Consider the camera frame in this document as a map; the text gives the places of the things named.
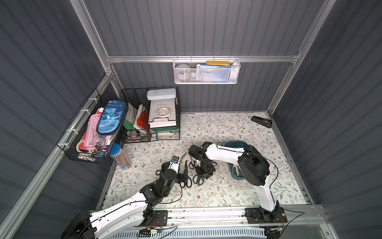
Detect small black scissors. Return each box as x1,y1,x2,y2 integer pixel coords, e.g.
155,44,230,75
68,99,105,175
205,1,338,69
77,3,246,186
189,161,196,169

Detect blue handled scissors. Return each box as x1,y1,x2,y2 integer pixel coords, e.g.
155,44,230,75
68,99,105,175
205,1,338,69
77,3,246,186
193,175,205,185

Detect teal storage box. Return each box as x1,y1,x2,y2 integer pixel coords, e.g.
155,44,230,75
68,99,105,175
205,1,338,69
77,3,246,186
224,141,248,180

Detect yellow handled scissors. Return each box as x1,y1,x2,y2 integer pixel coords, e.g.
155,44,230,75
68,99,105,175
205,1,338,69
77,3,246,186
232,165,240,177

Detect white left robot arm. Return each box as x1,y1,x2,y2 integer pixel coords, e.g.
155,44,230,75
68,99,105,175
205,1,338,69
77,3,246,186
61,157,180,239

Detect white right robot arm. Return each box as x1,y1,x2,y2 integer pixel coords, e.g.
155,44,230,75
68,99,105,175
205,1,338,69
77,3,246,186
188,142,287,223

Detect white plastic box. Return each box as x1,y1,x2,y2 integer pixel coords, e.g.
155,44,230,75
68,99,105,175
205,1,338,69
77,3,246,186
146,88,177,101

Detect floral table mat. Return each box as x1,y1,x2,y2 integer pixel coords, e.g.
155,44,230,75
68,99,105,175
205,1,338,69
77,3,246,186
103,113,307,208

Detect colored pencil tube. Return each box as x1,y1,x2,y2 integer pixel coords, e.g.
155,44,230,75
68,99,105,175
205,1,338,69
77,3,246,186
109,143,132,169

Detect black stapler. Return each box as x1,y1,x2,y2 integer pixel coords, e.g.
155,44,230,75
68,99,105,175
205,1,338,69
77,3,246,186
251,116,273,128

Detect blue dinosaur pencil case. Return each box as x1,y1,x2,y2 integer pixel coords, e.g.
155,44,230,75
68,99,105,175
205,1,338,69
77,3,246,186
96,100,127,136

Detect pink pencil case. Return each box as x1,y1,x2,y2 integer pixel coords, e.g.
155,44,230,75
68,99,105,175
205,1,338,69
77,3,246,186
84,114,101,151

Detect white tape roll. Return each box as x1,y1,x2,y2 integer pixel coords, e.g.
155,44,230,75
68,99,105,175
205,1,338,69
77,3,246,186
175,64,191,81

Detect yellow case in basket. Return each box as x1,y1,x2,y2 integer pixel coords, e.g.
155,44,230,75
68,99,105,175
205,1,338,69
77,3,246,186
206,61,230,66

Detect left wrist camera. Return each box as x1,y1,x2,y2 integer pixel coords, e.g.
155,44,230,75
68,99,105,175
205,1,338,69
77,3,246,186
169,155,180,173

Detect black wire desk organizer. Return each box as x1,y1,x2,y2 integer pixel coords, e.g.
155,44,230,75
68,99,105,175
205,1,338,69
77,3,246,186
119,86,181,143

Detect black wire side basket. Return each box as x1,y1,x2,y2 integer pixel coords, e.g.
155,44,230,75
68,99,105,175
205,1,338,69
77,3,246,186
57,91,128,164

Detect white wire wall basket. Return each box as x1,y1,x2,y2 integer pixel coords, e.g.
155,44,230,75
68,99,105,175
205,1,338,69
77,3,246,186
173,58,241,85

